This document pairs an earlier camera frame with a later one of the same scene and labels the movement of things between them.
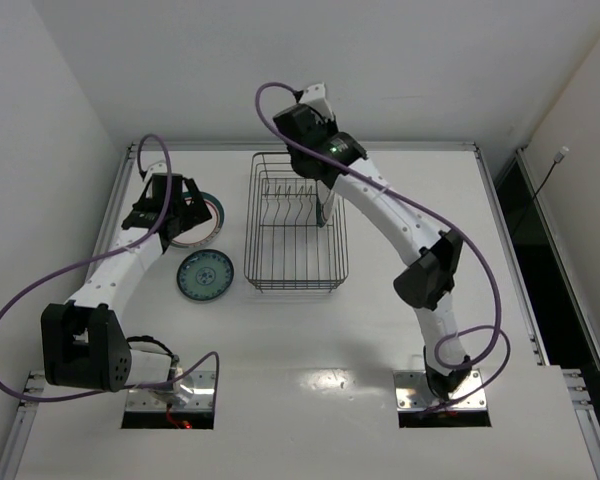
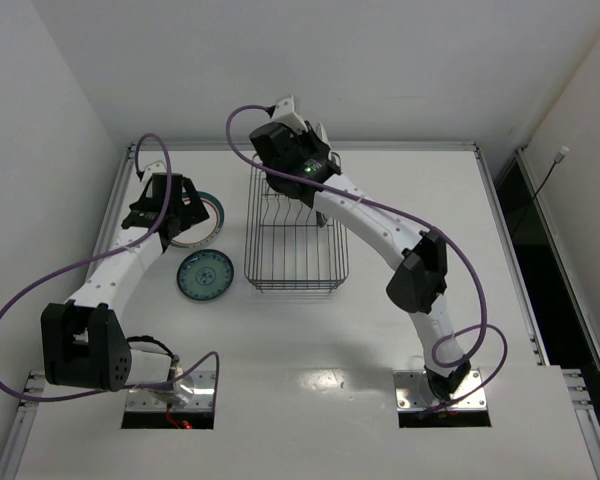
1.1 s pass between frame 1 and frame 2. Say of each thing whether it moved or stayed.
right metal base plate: stayed
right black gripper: moved
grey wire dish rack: stayed
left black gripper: stayed
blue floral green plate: stayed
